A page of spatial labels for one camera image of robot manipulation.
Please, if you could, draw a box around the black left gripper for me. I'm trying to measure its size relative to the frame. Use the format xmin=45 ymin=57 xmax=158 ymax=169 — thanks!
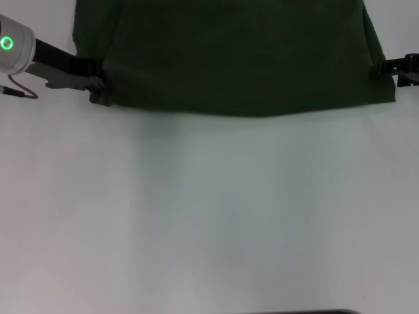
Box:
xmin=27 ymin=37 xmax=106 ymax=93

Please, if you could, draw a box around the dark green FREE! t-shirt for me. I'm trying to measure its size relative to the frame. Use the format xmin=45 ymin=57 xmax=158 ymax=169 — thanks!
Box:
xmin=71 ymin=0 xmax=397 ymax=118

